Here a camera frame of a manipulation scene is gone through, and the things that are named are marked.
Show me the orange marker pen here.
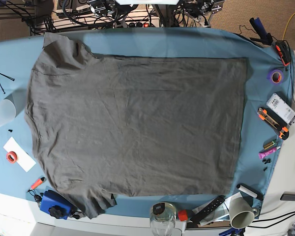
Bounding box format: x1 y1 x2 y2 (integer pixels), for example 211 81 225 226
28 177 46 192

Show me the black zip tie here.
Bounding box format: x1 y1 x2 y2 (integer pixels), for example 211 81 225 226
0 60 15 94

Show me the purple tape roll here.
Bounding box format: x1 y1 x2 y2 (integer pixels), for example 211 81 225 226
267 69 284 85

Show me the black power strip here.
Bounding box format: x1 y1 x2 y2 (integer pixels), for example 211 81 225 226
127 22 150 28

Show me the frosted plastic cup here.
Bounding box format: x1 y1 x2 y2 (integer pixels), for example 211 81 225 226
0 99 16 127

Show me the blue clamp block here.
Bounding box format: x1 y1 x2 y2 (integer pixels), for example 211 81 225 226
39 190 73 220

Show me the dark grey T-shirt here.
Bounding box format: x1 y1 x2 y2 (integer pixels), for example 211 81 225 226
25 33 247 218

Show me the glass jar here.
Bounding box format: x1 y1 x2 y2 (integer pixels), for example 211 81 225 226
149 202 177 236

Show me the grey adapter box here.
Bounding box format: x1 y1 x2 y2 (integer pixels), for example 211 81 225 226
280 192 295 202

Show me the white barcode device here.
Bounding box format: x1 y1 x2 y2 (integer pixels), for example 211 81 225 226
266 93 295 126

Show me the small gold battery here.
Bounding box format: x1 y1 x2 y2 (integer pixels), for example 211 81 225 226
263 140 276 150

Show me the orange tape roll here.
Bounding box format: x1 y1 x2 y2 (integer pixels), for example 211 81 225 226
6 151 18 164

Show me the orange black clamp tool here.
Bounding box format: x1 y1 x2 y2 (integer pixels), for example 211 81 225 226
275 40 291 66

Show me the white paper sheet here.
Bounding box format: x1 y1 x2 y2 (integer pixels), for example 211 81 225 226
3 137 36 172

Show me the white black marker roll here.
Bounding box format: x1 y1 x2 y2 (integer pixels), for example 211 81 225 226
236 183 264 201

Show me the grey-green mug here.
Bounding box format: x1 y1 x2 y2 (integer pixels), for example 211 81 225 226
229 197 259 229

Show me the yellow cable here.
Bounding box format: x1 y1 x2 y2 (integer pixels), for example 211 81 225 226
282 10 295 41

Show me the black remote control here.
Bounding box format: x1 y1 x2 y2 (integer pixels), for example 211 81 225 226
190 195 225 223

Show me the blue black clamp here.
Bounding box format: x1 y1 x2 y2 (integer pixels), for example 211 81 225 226
249 17 273 46

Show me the orange black utility knife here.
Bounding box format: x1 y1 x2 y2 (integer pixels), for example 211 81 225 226
257 107 289 140

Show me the orange cube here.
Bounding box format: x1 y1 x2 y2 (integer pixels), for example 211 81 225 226
178 209 189 221

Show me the purple glue tube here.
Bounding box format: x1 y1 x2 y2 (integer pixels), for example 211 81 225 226
258 146 281 160

